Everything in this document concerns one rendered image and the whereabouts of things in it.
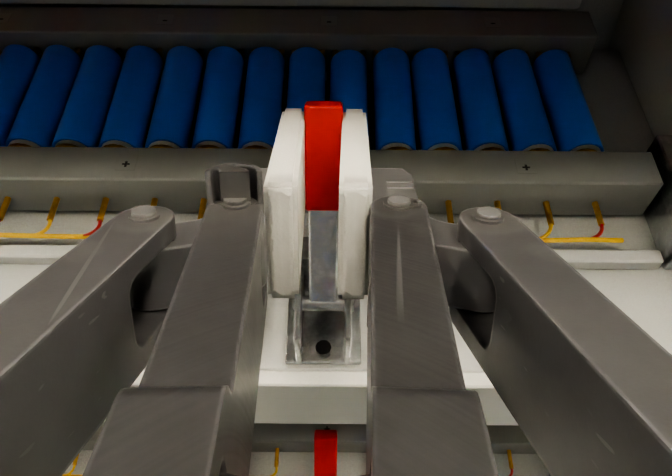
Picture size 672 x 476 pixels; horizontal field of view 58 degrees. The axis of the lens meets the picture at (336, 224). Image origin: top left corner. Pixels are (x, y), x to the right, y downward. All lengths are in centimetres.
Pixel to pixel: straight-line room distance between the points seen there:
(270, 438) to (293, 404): 15
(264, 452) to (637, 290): 25
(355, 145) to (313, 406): 12
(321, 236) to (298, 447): 22
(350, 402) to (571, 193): 12
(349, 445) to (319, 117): 25
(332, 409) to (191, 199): 10
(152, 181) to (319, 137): 9
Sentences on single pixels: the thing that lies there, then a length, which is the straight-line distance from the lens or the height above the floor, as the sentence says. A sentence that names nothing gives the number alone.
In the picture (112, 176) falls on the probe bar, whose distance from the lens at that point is 26.
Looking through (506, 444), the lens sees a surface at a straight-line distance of 40.
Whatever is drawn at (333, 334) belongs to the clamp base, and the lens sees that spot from 23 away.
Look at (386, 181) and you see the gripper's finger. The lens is 16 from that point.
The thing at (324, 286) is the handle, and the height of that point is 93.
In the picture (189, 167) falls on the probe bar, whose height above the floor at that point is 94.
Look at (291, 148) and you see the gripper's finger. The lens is 16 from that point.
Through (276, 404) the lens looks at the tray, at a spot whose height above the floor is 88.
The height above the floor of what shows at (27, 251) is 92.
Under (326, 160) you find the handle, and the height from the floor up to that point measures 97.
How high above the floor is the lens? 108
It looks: 39 degrees down
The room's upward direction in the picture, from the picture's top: 1 degrees clockwise
